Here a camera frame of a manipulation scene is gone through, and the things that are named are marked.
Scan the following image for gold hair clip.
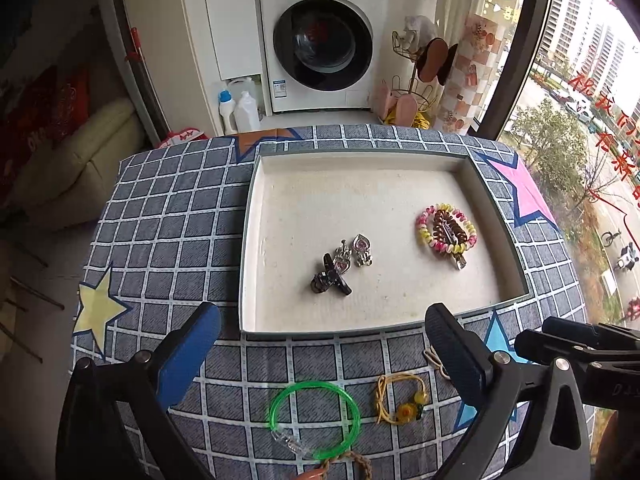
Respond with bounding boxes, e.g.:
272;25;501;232
422;345;453;378

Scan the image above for black claw hair clip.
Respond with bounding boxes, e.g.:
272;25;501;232
310;252;353;298

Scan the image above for white plastic jug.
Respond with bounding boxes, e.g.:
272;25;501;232
226;76;264;111

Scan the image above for white shallow tray box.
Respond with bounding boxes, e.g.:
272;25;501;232
239;151;531;335

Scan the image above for green plastic bangle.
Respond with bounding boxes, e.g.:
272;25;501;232
268;381;362;461

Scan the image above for white washing machine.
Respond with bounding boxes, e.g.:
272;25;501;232
257;0;391;116

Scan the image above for brown coil hair tie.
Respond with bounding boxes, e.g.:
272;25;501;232
431;210;469;251

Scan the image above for cream sofa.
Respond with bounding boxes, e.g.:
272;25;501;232
15;97;151;231

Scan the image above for red cushions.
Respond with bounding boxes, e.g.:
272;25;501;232
0;65;93;196

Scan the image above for grey checked star tablecloth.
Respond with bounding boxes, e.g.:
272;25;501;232
72;124;598;480

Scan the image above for brown braided bracelet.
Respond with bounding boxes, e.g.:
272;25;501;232
320;450;373;480

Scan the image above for person's right hand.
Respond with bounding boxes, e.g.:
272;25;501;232
590;410;640;480

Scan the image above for yellow cord flower bracelet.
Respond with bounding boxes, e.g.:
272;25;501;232
372;374;431;425

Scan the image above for metal wire shoe rack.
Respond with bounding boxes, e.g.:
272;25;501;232
385;30;451;128

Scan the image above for clear plastic bottle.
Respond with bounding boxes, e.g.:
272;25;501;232
234;91;262;133

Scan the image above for yellow slippers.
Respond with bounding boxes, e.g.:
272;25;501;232
385;105;432;130

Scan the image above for silver hair clip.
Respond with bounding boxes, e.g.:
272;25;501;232
440;210;469;271

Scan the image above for white blue-capped detergent bottle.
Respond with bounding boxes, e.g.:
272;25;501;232
217;90;237;135

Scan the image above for silver heart drop earring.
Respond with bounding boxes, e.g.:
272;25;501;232
334;239;354;275
351;233;374;267

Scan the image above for white slippers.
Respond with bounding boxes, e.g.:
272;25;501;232
392;15;438;53

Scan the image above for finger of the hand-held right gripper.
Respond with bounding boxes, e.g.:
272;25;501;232
542;316;640;356
514;330;602;368

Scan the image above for pink slippers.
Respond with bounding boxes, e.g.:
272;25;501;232
370;80;416;126

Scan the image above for red and white bag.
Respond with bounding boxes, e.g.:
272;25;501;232
157;129;208;149

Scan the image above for red window lettering decal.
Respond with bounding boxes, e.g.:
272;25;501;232
567;67;640;211

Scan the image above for brown slippers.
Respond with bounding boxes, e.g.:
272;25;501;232
416;38;459;86

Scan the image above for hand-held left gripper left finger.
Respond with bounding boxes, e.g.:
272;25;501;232
55;301;222;480

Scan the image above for multicolour coil hair tie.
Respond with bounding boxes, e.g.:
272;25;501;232
415;202;477;256

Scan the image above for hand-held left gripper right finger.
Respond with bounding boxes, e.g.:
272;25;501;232
424;302;593;480

